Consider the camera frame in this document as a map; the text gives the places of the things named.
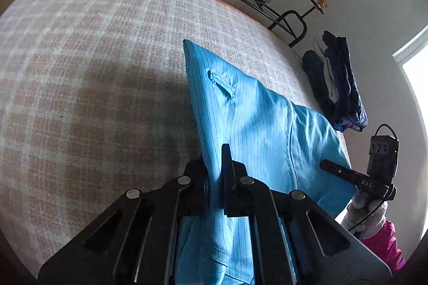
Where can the navy folded clothes pile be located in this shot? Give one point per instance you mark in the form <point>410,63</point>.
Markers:
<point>328,68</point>

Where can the pink right sleeve forearm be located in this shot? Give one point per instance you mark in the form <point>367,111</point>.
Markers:
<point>384,245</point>

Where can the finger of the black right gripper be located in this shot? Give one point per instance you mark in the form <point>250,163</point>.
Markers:
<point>337,170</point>

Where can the pink plaid bed cover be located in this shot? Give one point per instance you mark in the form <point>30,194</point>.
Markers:
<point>95,100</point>

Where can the small teddy bear toy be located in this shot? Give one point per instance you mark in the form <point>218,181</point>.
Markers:
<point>321,4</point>

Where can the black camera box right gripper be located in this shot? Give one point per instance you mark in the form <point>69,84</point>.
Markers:
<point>383,155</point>

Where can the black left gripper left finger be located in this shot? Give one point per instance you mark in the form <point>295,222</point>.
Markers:
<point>134,240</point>

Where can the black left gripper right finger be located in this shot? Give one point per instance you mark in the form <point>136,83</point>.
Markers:
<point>293,240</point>

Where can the light blue striped garment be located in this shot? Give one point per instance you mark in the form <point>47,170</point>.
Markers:
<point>280,143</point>

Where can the white gloved right hand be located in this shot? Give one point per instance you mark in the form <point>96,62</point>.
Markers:
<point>365,215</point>

